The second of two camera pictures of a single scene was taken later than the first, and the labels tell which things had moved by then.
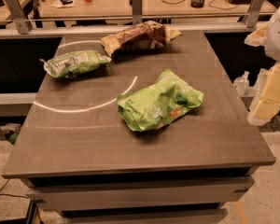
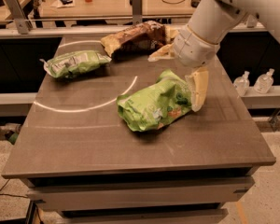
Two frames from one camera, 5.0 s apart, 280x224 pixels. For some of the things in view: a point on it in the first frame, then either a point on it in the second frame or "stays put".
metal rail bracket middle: (135, 1) stays put
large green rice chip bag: (158, 105) stays put
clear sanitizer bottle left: (242, 83) stays put
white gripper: (278, 36) → (192, 48)
